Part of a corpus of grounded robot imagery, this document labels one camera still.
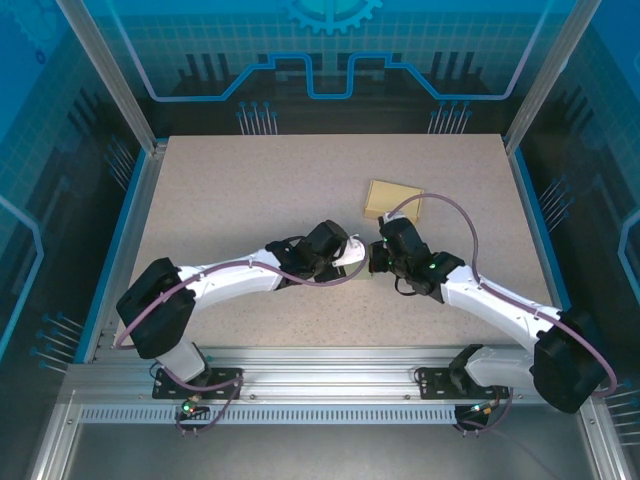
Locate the blue table edge strip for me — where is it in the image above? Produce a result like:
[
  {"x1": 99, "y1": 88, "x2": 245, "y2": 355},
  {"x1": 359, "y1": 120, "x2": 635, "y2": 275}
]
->
[
  {"x1": 509, "y1": 149, "x2": 586, "y2": 364},
  {"x1": 74, "y1": 149, "x2": 151, "y2": 364}
]

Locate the yellow paper box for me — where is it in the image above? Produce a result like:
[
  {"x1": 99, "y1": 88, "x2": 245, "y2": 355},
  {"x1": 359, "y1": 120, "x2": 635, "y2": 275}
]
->
[{"x1": 362, "y1": 178, "x2": 426, "y2": 222}]

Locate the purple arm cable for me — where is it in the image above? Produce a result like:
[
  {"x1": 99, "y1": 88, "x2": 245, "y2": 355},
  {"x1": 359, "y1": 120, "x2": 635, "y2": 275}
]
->
[
  {"x1": 387, "y1": 192, "x2": 619, "y2": 434},
  {"x1": 112, "y1": 259, "x2": 351, "y2": 436}
]

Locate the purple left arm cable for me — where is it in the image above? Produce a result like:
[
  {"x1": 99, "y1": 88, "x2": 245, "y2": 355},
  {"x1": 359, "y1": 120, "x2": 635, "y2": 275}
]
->
[{"x1": 112, "y1": 259, "x2": 351, "y2": 436}]

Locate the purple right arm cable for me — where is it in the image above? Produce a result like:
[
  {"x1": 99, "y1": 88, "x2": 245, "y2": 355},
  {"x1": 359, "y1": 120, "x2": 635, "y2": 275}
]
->
[{"x1": 387, "y1": 192, "x2": 619, "y2": 434}]

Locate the aluminium frame post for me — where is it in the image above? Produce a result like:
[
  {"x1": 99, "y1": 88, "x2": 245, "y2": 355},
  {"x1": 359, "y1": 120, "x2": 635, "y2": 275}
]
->
[
  {"x1": 502, "y1": 0, "x2": 604, "y2": 155},
  {"x1": 55, "y1": 0, "x2": 169, "y2": 155}
]

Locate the connector with green light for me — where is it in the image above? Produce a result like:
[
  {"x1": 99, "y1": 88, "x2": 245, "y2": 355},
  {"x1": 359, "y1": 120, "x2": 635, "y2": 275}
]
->
[
  {"x1": 454, "y1": 399, "x2": 496, "y2": 426},
  {"x1": 177, "y1": 394, "x2": 211, "y2": 421}
]

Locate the slotted grey cable duct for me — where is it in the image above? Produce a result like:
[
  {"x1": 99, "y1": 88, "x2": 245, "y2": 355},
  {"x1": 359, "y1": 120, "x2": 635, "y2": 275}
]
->
[{"x1": 77, "y1": 405, "x2": 469, "y2": 426}]

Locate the aluminium frame beam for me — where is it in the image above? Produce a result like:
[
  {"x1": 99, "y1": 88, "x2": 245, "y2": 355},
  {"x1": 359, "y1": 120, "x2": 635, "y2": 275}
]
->
[{"x1": 64, "y1": 345, "x2": 601, "y2": 407}]

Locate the aluminium side rail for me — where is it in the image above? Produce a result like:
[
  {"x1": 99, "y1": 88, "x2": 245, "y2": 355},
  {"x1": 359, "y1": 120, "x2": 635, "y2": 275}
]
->
[{"x1": 82, "y1": 142, "x2": 169, "y2": 364}]

